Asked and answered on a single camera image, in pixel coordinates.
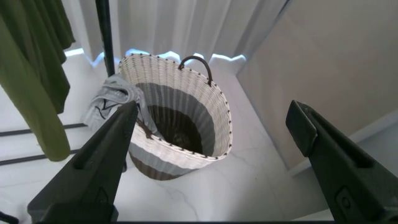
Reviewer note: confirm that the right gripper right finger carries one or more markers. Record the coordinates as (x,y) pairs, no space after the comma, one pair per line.
(348,177)

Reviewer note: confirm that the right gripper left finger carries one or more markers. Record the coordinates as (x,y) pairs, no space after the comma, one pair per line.
(87,174)

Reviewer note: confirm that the green long-sleeved shirt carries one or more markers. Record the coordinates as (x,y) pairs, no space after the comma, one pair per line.
(31,77)

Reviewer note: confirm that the white laundry basket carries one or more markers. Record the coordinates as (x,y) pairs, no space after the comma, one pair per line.
(186,81)

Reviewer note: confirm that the black clothes rack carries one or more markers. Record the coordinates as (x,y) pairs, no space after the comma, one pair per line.
(105,37)

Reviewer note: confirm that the pale grey shorts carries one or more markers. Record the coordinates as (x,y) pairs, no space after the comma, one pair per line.
(112,93)

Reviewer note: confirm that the white curtain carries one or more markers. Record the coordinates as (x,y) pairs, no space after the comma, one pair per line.
(174,25)

